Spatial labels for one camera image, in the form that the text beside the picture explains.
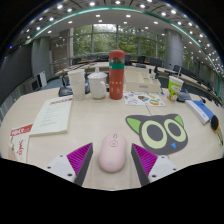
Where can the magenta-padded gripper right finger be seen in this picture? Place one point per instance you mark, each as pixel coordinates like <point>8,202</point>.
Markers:
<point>144,160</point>

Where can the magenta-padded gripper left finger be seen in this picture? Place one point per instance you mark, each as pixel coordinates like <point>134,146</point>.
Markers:
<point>80,158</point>

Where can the pink computer mouse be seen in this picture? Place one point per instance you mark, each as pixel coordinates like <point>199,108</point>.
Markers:
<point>112,152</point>

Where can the cat-face mouse pad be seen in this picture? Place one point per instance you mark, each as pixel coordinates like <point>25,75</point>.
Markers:
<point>160,133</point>

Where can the colourful sticker sheet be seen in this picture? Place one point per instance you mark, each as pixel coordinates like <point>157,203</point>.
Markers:
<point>144,99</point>

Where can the red and white booklet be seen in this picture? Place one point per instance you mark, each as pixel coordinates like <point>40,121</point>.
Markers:
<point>20,143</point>

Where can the black desk microphone base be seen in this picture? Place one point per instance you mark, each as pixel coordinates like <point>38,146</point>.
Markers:
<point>64,90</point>

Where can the white ribbed paper cup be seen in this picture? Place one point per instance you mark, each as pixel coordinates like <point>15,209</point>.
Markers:
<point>77,85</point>

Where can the blue and white book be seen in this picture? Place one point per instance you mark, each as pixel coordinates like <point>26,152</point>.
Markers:
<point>200,111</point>

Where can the black conference desk unit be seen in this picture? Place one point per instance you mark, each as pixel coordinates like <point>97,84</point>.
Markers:
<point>185,96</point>

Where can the beige cardboard box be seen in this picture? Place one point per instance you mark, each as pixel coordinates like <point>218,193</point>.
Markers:
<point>141,83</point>

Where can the green printed cup with straw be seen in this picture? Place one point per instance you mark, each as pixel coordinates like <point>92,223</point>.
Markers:
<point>174,89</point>

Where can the black handheld microphone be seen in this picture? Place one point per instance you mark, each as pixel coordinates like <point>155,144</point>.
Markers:
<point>215,124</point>

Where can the white floor appliance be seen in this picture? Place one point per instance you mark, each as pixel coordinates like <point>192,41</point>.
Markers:
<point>35,85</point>

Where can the red bottle with green band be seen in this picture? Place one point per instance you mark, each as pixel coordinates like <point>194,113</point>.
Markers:
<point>116,76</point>

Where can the long curved conference table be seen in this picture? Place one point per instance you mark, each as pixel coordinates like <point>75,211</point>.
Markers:
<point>200,87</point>

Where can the group of dark office chairs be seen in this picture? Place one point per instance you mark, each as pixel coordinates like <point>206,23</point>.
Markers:
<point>155,62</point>

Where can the group of ceiling lights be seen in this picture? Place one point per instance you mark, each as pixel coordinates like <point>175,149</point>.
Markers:
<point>91,4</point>

